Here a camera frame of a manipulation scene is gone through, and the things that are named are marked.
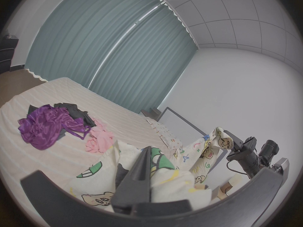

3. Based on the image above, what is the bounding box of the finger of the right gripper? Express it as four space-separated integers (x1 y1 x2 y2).
224 130 244 152

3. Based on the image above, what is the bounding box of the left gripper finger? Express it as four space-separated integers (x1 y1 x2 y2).
111 146 152 213

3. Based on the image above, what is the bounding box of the white printed pyjama top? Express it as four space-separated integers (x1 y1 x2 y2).
69 127 235 210

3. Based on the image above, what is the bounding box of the pink garment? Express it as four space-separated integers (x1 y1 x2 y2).
85 120 114 154

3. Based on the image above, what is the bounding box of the white printed pillow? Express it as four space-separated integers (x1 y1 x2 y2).
146 118 185 148

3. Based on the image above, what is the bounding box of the bed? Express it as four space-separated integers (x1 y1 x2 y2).
0 77 228 205

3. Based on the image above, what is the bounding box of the black garment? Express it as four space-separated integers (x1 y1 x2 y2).
28 102 97 139

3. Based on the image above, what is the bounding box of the purple garment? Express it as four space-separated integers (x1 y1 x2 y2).
18 104 91 151

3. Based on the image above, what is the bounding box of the dark grey chest of drawers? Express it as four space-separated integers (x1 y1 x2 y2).
0 35 19 74

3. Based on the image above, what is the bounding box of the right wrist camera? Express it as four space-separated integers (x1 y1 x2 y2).
243 137 258 154

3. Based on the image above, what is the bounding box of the black cable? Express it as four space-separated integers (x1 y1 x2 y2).
226 161 247 175

